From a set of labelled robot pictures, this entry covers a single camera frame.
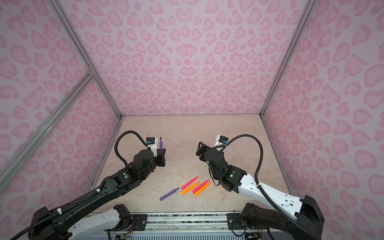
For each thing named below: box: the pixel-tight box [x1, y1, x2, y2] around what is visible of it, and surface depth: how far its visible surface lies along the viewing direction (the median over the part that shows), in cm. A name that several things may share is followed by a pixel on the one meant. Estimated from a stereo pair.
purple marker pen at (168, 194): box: [159, 187, 180, 201], surface depth 84 cm
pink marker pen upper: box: [180, 176, 199, 191], surface depth 88 cm
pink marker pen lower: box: [191, 179, 209, 194], surface depth 86 cm
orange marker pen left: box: [181, 181, 200, 195], surface depth 86 cm
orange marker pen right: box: [193, 181, 212, 197], surface depth 85 cm
